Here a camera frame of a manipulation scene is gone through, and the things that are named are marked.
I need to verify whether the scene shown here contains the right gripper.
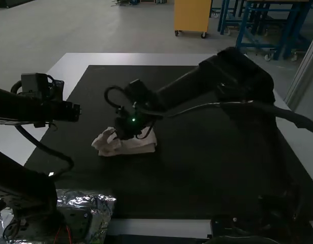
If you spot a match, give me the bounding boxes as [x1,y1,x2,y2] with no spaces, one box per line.
[112,101,154,141]

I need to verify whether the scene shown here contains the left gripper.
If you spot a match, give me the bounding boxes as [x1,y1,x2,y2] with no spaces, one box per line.
[41,100,83,123]

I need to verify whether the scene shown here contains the pale towel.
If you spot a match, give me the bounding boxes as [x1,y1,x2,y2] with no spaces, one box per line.
[91,126,158,157]

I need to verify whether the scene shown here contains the black mat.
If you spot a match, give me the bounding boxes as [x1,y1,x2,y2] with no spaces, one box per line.
[23,65,313,220]

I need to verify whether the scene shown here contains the silver foil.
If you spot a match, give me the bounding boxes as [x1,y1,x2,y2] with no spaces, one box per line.
[0,188,117,244]

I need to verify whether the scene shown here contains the yellow wheeled cabinet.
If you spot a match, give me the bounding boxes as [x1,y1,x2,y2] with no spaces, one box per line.
[173,0,212,40]

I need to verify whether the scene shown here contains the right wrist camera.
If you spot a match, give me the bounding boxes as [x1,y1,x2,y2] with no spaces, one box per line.
[123,79,150,103]

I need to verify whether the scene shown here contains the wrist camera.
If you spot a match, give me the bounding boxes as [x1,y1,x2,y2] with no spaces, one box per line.
[123,79,150,103]
[20,72,65,101]

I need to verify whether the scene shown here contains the black cable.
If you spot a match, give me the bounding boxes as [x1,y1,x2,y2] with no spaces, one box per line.
[104,86,127,110]
[15,124,75,180]

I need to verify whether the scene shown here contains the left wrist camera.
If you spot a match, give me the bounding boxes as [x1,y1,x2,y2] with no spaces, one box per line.
[20,72,65,101]

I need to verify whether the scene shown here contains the thin red wire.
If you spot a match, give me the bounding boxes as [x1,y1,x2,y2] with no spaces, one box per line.
[56,224,72,241]

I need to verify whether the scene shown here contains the blue metal frame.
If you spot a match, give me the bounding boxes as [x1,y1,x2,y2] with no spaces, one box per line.
[217,0,248,36]
[235,0,313,62]

